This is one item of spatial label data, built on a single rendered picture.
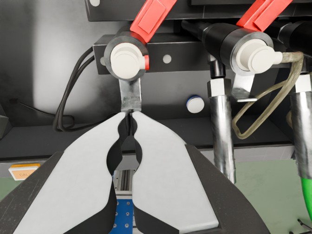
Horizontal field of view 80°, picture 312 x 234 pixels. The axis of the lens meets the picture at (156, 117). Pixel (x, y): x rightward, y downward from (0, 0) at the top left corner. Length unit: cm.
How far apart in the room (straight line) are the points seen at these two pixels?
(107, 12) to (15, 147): 34
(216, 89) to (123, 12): 13
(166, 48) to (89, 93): 25
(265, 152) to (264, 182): 192
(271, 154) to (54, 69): 48
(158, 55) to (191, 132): 23
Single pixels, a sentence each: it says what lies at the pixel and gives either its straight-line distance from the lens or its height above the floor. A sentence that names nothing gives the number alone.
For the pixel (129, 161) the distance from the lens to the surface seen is 38.
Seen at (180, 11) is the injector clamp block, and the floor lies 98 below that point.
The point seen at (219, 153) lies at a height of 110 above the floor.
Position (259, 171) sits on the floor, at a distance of 218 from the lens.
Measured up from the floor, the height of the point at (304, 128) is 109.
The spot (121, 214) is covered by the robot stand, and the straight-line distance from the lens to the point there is 83.
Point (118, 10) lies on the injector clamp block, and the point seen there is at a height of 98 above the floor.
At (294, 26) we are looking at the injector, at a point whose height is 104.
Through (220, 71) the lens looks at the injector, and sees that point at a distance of 19.
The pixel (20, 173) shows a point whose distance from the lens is 44.
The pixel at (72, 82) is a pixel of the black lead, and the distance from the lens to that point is 25.
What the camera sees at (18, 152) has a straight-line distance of 47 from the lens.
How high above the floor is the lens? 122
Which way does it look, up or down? 58 degrees down
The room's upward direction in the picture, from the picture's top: 172 degrees clockwise
